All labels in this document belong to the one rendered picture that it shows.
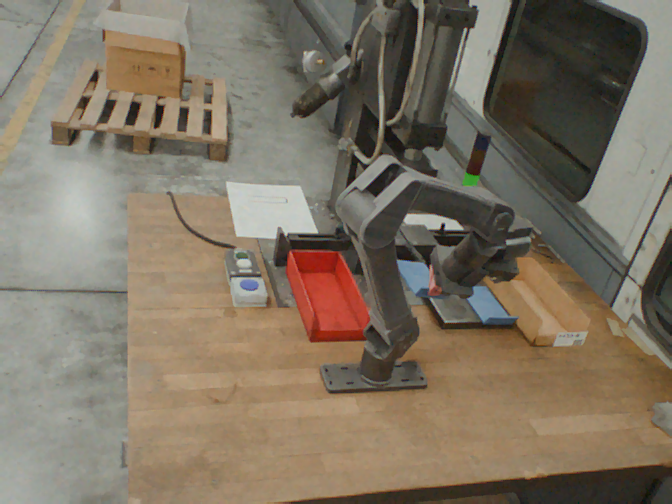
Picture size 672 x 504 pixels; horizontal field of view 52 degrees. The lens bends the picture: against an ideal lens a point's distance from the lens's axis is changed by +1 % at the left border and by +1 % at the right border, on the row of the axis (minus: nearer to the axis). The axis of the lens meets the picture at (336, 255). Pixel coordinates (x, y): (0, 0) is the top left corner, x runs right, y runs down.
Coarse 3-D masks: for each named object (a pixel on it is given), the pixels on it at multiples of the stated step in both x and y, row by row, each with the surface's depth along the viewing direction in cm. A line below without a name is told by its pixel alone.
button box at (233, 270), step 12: (168, 192) 179; (180, 216) 166; (192, 228) 162; (228, 252) 151; (252, 252) 153; (228, 264) 147; (252, 264) 148; (228, 276) 147; (240, 276) 145; (252, 276) 145
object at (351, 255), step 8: (352, 248) 158; (400, 248) 157; (416, 248) 158; (344, 256) 164; (352, 256) 158; (400, 256) 165; (408, 256) 161; (424, 256) 160; (352, 264) 158; (360, 264) 156; (352, 272) 158; (360, 272) 158
